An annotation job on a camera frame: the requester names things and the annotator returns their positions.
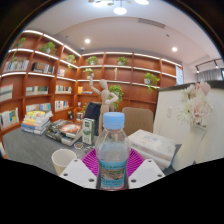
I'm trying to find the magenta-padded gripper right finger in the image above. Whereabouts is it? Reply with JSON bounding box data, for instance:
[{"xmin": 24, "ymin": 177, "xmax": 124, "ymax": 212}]
[{"xmin": 126, "ymin": 148, "xmax": 166, "ymax": 190}]

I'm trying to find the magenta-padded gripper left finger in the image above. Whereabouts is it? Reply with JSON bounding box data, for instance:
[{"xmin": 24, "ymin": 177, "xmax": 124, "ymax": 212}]
[{"xmin": 58, "ymin": 148, "xmax": 100, "ymax": 190}]

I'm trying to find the clear blue-capped water bottle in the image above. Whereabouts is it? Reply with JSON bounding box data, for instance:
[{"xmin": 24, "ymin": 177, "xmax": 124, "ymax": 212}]
[{"xmin": 94, "ymin": 111, "xmax": 132, "ymax": 191}]

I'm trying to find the cream paper cup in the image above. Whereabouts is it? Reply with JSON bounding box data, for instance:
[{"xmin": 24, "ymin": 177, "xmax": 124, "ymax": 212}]
[{"xmin": 50, "ymin": 148, "xmax": 78, "ymax": 177}]

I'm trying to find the tall white green carton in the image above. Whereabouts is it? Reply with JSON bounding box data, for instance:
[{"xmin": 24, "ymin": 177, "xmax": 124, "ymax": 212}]
[{"xmin": 81, "ymin": 117, "xmax": 96, "ymax": 146}]

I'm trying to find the stack of dark books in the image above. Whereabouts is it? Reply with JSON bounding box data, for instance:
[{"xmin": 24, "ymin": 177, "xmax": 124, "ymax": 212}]
[{"xmin": 44, "ymin": 119, "xmax": 84, "ymax": 147}]

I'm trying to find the tan upholstered chair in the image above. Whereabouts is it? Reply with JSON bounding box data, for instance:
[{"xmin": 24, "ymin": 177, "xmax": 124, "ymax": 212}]
[{"xmin": 121, "ymin": 106, "xmax": 155, "ymax": 137}]

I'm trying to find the dark blue chair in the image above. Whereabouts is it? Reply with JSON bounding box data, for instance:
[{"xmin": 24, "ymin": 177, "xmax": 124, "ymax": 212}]
[{"xmin": 83, "ymin": 101, "xmax": 103, "ymax": 137}]

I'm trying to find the stack of colourful books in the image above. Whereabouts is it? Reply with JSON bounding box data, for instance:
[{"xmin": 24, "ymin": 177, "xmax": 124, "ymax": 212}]
[{"xmin": 20, "ymin": 109, "xmax": 54, "ymax": 136}]

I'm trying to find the wooden artist mannequin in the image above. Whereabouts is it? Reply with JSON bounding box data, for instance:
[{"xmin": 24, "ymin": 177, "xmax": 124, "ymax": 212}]
[{"xmin": 89, "ymin": 78, "xmax": 120, "ymax": 136}]

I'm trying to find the wooden shelf unit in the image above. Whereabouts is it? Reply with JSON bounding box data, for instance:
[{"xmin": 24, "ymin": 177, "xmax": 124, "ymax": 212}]
[{"xmin": 0, "ymin": 29, "xmax": 184, "ymax": 158}]

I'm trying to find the pink and white flower bouquet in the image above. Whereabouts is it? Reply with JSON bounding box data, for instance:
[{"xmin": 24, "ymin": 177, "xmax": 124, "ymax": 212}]
[{"xmin": 176, "ymin": 81, "xmax": 213, "ymax": 128}]

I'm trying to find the grey window curtain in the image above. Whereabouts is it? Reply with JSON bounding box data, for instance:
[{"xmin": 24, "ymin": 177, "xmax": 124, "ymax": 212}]
[{"xmin": 196, "ymin": 68, "xmax": 224, "ymax": 83}]

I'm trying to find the ceiling air vent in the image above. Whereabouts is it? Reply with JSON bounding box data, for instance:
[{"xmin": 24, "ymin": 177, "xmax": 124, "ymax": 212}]
[{"xmin": 138, "ymin": 17, "xmax": 166, "ymax": 29}]

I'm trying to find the multi-bulb ceiling lamp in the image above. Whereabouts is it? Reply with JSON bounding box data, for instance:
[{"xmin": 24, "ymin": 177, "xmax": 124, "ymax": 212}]
[{"xmin": 88, "ymin": 0, "xmax": 150, "ymax": 16}]

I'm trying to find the white wall switch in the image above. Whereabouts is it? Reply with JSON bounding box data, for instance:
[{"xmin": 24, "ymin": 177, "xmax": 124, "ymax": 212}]
[{"xmin": 166, "ymin": 106, "xmax": 174, "ymax": 119}]

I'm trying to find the black ceiling track rail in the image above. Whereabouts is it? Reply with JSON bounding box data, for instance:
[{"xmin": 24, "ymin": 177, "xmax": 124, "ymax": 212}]
[{"xmin": 194, "ymin": 58, "xmax": 224, "ymax": 74}]

